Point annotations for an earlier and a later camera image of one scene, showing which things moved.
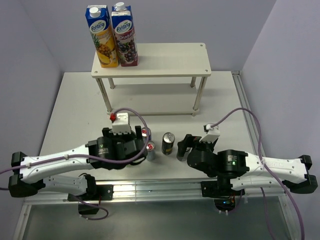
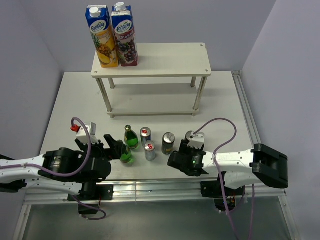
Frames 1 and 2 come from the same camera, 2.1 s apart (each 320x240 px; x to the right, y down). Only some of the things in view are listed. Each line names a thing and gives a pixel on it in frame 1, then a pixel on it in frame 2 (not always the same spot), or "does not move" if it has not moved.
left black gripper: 107,132 -> 115,147
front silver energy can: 151,151 does not move
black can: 167,146 does not move
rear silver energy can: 144,133 does not move
